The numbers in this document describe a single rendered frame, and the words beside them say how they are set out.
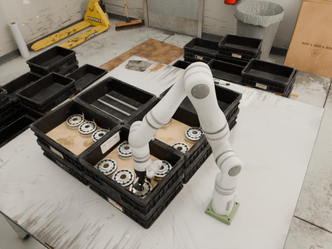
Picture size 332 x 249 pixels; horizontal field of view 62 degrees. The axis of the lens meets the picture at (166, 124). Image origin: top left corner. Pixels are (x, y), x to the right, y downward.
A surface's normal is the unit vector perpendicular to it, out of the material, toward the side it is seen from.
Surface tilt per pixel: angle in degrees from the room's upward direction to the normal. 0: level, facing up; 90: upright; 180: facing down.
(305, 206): 0
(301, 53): 75
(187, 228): 0
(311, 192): 0
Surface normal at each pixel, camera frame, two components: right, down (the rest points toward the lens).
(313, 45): -0.51, 0.38
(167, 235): -0.03, -0.75
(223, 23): -0.52, 0.58
